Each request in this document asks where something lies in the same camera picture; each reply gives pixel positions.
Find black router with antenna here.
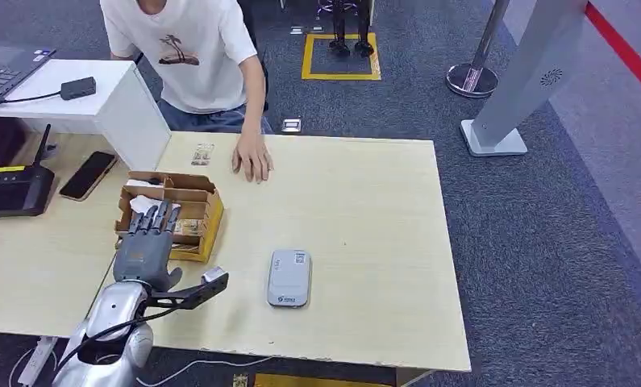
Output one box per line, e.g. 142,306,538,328
0,124,56,221

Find black smartphone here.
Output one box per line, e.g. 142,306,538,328
58,151,119,202

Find white power strip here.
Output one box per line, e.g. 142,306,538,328
16,336,60,387

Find grey kiosk stand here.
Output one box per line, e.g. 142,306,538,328
460,0,590,158

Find chrome stanchion post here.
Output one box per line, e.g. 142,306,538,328
445,0,512,99

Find black adapter cable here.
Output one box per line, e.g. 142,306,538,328
0,91,63,105

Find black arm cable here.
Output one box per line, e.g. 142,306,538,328
55,306,180,372

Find black humanoid robot legs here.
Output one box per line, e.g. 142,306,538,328
327,0,376,59

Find grey card reader device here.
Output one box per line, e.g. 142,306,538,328
267,249,313,310

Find wooden compartment card box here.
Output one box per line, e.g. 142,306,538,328
114,170,225,264

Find black power adapter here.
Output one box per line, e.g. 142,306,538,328
60,76,98,102

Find printed card stack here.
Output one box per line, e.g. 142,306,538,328
190,142,215,167

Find person's left hand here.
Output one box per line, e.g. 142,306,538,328
231,132,275,185

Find person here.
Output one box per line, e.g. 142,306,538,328
99,0,275,185

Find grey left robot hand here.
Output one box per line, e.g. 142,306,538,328
111,198,185,293

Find yellow floor tape square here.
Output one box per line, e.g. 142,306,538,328
301,32,382,82

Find printed cards in compartment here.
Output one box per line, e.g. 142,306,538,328
173,218,204,237

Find white desk riser shelf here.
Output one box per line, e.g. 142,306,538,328
0,58,173,172

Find white cards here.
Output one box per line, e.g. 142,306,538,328
129,194,166,214

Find white cable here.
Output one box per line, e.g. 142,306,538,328
135,356,273,387

